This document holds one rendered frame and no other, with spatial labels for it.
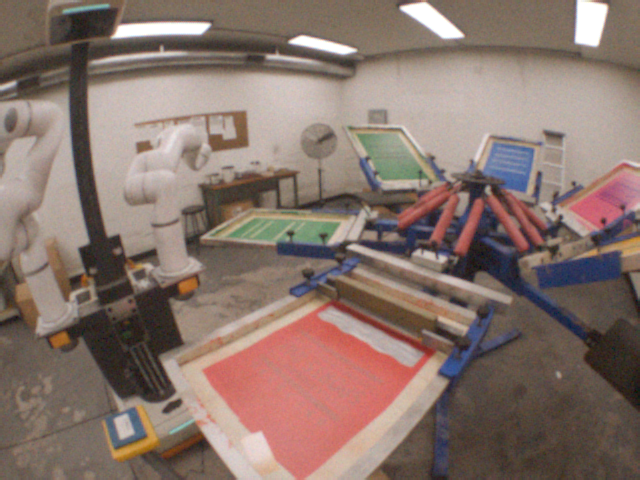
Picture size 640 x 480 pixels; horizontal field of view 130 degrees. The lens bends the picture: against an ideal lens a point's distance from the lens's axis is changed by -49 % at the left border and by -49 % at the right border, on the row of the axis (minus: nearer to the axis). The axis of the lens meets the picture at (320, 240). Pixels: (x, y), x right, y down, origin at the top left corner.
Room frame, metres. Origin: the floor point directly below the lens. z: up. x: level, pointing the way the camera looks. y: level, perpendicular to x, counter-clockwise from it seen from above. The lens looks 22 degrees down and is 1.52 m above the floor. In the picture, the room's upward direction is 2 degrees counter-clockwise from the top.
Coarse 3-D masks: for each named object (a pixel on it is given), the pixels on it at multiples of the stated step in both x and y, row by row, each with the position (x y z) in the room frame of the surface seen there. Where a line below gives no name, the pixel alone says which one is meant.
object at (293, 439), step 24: (408, 336) 0.62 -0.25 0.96; (360, 360) 0.54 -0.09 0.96; (384, 360) 0.53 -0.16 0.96; (384, 384) 0.45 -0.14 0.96; (264, 408) 0.39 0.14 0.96; (288, 408) 0.39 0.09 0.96; (360, 408) 0.38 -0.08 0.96; (384, 408) 0.37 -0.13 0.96; (264, 432) 0.32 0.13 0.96; (288, 432) 0.32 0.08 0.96; (312, 432) 0.32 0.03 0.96; (336, 432) 0.32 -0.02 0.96; (288, 456) 0.26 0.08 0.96; (312, 456) 0.26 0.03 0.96
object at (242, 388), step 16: (336, 304) 0.81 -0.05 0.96; (304, 320) 0.73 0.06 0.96; (320, 320) 0.73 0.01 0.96; (368, 320) 0.71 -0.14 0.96; (272, 336) 0.65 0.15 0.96; (288, 336) 0.65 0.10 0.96; (320, 336) 0.65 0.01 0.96; (336, 336) 0.64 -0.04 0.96; (352, 336) 0.64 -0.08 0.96; (240, 352) 0.58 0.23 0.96; (256, 352) 0.58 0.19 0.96; (208, 368) 0.51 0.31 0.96; (224, 368) 0.51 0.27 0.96; (240, 368) 0.52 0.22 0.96; (224, 384) 0.46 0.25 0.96; (240, 384) 0.46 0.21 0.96; (256, 384) 0.46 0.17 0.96; (224, 400) 0.40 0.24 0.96; (240, 400) 0.41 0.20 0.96; (256, 400) 0.41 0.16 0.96; (240, 416) 0.36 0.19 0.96
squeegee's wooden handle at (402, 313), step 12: (336, 288) 0.81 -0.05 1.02; (348, 288) 0.77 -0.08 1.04; (360, 288) 0.74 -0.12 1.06; (372, 288) 0.73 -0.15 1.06; (348, 300) 0.77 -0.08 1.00; (360, 300) 0.74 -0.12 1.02; (372, 300) 0.70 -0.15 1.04; (384, 300) 0.67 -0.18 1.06; (396, 300) 0.66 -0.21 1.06; (384, 312) 0.67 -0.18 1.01; (396, 312) 0.64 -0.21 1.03; (408, 312) 0.61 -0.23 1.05; (420, 312) 0.59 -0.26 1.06; (408, 324) 0.61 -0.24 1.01; (420, 324) 0.58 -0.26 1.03; (432, 324) 0.56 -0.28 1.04; (420, 336) 0.58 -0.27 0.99
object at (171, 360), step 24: (384, 288) 0.87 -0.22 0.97; (408, 288) 0.83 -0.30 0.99; (264, 312) 0.73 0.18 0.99; (288, 312) 0.77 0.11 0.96; (432, 312) 0.72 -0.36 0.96; (456, 312) 0.66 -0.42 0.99; (216, 336) 0.61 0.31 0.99; (240, 336) 0.65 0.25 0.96; (168, 360) 0.49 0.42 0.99; (432, 384) 0.40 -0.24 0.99; (192, 408) 0.34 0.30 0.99; (408, 408) 0.34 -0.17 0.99; (216, 432) 0.29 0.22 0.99; (408, 432) 0.28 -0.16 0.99; (240, 456) 0.24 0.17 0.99; (384, 456) 0.23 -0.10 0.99
